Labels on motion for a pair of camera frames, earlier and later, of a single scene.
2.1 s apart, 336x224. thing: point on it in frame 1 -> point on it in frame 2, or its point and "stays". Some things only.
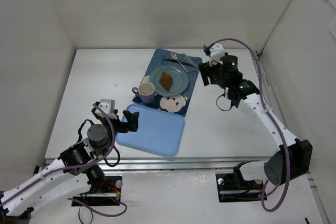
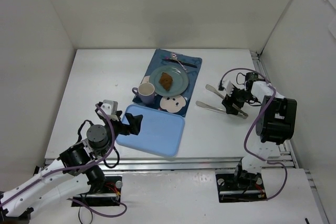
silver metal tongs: x=189 y=60 -> x=241 y=114
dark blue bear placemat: x=178 y=105 stays
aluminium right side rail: x=270 y=94 stays
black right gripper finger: x=203 y=71 -> x=230 y=109
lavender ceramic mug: x=146 y=92 stays
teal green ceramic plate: x=179 y=84 stays
